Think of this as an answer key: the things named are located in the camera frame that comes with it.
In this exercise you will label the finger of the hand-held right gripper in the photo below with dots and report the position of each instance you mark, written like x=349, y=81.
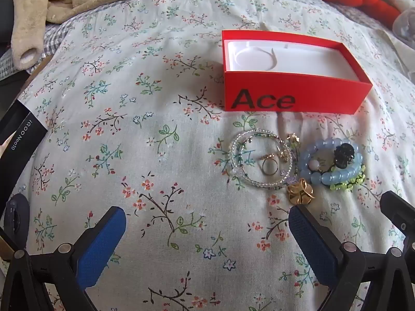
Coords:
x=398, y=213

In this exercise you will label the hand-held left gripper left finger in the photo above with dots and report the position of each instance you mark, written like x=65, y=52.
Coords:
x=100, y=249

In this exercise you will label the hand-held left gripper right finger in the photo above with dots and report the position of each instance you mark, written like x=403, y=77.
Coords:
x=311, y=249

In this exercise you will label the gold petal flower brooch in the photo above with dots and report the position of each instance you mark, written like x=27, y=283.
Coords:
x=300, y=192

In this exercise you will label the small gold earring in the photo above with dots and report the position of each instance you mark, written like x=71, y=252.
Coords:
x=282, y=153

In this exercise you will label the gold star flower earring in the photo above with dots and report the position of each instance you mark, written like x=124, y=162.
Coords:
x=293, y=138

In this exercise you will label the red cardboard box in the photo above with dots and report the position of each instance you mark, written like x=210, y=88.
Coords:
x=291, y=94

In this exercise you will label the floral bed sheet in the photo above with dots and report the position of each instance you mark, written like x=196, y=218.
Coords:
x=146, y=142

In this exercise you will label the black printed box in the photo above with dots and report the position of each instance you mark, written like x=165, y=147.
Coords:
x=19, y=129

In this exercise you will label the white cloth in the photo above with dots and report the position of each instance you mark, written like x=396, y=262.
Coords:
x=400, y=51

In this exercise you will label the grey crumpled cloth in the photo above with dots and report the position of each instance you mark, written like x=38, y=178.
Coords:
x=405, y=22

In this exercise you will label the dark grey cloth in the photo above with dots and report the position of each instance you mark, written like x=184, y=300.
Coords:
x=5, y=19

